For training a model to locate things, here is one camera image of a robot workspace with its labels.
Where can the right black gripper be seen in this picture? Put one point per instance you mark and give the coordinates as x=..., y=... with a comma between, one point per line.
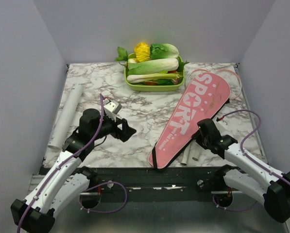
x=205, y=129

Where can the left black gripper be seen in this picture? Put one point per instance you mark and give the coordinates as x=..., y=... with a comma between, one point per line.
x=122, y=128

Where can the pink racket bag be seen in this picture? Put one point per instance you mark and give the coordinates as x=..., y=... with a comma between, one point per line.
x=206, y=94

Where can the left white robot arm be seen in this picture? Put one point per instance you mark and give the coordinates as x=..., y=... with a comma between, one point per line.
x=64, y=181

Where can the white shuttlecock tube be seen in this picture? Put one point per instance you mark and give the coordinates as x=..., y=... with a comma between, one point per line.
x=65, y=118

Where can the white green napa cabbage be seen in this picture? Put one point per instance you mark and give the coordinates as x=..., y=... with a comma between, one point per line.
x=153, y=66

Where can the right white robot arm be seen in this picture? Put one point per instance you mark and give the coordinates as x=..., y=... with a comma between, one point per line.
x=267, y=185

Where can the dark green lettuce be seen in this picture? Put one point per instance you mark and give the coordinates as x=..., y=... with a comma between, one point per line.
x=162, y=51

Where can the white green celery stalk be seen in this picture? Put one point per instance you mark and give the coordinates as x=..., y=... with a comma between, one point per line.
x=151, y=77

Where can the yellow leafy vegetable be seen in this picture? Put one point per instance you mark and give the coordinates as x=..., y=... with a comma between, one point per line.
x=142, y=52

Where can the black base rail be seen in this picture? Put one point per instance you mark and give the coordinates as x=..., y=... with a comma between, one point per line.
x=113, y=185

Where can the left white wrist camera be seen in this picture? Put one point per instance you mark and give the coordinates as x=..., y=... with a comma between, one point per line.
x=111, y=108

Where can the green vegetable basket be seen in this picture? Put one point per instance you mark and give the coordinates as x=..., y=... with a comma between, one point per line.
x=157, y=85

